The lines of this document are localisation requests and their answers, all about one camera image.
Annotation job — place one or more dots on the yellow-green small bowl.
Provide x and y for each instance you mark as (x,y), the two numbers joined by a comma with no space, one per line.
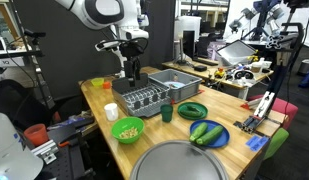
(97,82)

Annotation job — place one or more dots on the dark green plastic cup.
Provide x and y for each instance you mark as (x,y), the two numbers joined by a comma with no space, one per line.
(166,112)

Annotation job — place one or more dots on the blue plastic piece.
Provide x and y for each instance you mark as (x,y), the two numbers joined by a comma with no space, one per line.
(256,143)

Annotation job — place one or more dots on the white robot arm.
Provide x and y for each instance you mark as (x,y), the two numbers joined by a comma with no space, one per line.
(126,21)

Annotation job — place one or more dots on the right cucumber on blue plate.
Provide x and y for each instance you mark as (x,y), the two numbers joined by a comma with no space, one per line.
(210,136)

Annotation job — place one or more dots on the open clear storage box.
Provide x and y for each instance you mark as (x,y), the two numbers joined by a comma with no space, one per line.
(234,53)

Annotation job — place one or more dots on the left cucumber on blue plate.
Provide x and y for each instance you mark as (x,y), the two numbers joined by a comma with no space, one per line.
(198,131)

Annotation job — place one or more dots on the large grey round lid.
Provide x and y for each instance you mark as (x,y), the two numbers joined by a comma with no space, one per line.
(178,160)

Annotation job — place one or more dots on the green bowl with food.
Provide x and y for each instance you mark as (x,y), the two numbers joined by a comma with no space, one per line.
(128,130)

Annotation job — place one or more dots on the blue plate in bin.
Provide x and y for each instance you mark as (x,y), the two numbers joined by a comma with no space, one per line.
(174,84)

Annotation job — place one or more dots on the grey dish drying rack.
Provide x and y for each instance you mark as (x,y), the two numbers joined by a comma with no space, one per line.
(144,99)

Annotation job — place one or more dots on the wooden side desk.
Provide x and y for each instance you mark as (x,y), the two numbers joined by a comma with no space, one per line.
(208,75)

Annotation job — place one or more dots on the red-orange plastic cup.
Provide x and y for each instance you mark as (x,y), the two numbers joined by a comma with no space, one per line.
(37,134)

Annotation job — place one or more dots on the black computer monitor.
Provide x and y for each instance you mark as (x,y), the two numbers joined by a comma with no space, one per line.
(188,43)

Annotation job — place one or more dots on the camera on tripod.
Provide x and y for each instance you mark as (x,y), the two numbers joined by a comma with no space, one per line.
(33,53)

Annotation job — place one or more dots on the white plastic cup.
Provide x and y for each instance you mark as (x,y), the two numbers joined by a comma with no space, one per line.
(111,111)

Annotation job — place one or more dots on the aluminium clamp mount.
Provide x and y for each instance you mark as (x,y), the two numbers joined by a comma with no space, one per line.
(262,107)

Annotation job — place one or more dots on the cucumber on blue plate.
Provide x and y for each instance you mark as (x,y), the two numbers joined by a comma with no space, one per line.
(198,131)
(210,136)

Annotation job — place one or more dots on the pink chair seat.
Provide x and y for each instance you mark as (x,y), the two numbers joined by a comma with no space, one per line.
(280,106)

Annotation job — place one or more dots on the small orange cup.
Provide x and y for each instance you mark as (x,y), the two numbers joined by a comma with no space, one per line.
(106,85)

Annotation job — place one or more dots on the white rounded object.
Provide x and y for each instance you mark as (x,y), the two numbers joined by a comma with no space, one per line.
(17,162)

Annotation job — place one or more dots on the green chair seat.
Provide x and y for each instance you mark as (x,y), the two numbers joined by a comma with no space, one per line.
(276,142)

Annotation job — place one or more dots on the cucumber on green plate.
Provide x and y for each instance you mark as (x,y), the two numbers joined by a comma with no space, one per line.
(191,112)

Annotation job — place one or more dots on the grey plastic bin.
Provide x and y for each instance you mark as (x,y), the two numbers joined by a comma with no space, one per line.
(191,82)

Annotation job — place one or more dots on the green plate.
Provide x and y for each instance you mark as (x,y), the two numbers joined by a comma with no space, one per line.
(198,106)

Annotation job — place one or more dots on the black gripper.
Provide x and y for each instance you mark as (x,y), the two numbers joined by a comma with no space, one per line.
(130,51)

